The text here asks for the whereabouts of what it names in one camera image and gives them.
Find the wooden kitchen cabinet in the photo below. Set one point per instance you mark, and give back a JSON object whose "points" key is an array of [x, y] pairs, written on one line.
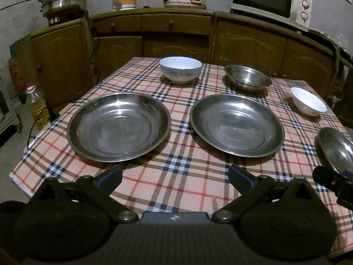
{"points": [[176, 44]]}

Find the deep patterned white bowl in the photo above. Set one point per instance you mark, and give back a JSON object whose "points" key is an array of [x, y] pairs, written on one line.
{"points": [[180, 66]]}

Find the large steel plate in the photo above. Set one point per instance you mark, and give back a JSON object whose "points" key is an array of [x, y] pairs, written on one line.
{"points": [[237, 124], [118, 127]]}

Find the plaid tablecloth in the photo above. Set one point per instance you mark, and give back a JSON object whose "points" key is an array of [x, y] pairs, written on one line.
{"points": [[182, 168]]}

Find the wide white bowl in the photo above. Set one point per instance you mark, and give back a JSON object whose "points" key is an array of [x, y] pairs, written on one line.
{"points": [[307, 102]]}

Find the wide-rimmed steel bowl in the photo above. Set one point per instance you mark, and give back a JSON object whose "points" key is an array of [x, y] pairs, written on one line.
{"points": [[248, 77]]}

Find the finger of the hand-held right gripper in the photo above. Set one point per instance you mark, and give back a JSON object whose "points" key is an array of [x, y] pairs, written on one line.
{"points": [[331, 179]]}

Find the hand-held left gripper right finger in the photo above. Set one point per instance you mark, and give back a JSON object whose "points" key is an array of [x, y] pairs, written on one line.
{"points": [[237, 176]]}

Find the white power strip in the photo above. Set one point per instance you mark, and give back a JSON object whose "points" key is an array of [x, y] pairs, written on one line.
{"points": [[33, 142]]}

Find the cooking oil bottle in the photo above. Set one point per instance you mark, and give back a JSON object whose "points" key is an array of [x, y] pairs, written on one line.
{"points": [[38, 107]]}

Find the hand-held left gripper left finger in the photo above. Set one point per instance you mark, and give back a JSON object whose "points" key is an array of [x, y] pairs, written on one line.
{"points": [[110, 176]]}

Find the white microwave oven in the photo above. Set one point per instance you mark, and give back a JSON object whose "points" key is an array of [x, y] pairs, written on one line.
{"points": [[264, 0]]}

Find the black induction cooker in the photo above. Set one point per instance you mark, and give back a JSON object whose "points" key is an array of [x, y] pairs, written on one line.
{"points": [[62, 19]]}

